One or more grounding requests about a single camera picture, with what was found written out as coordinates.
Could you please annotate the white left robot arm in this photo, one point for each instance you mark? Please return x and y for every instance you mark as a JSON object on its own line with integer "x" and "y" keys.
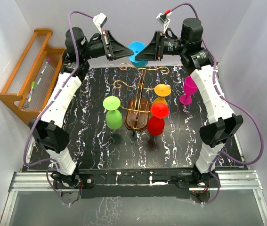
{"x": 47, "y": 127}

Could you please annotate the orange plastic wine glass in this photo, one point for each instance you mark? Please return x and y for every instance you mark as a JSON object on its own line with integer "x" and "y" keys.
{"x": 162, "y": 91}

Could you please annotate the purple capped marker pen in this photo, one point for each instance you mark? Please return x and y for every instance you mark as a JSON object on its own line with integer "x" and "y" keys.
{"x": 45, "y": 66}

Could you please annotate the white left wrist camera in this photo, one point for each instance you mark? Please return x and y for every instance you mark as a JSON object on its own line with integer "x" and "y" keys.
{"x": 99, "y": 21}

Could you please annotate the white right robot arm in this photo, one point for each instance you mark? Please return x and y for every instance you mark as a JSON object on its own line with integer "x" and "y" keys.
{"x": 223, "y": 122}

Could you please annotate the gold wire wine glass rack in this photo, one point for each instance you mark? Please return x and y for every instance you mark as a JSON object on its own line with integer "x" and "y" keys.
{"x": 139, "y": 108}

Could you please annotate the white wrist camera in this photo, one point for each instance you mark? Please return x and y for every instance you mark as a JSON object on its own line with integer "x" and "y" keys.
{"x": 99, "y": 21}
{"x": 163, "y": 19}

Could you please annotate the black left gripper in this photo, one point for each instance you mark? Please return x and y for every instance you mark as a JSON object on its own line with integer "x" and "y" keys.
{"x": 115, "y": 50}

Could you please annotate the magenta plastic wine glass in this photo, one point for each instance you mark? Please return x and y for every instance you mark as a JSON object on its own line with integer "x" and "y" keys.
{"x": 189, "y": 89}

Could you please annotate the green capped marker pen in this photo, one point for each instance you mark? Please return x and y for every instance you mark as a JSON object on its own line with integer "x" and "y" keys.
{"x": 33, "y": 85}

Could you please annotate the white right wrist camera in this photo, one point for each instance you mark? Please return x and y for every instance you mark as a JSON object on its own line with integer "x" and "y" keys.
{"x": 163, "y": 19}

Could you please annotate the green plastic wine glass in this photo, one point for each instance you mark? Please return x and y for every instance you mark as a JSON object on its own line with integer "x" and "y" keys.
{"x": 113, "y": 115}

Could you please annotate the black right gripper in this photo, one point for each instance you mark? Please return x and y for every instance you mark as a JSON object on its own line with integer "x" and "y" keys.
{"x": 154, "y": 51}

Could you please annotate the blue plastic wine glass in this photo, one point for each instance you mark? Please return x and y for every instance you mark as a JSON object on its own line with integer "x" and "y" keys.
{"x": 137, "y": 47}

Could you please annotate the orange wooden shelf rack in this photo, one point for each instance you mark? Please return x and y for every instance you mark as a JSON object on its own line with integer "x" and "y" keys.
{"x": 28, "y": 68}

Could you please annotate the red plastic wine glass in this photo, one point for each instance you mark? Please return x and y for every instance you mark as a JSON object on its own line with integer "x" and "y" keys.
{"x": 156, "y": 123}

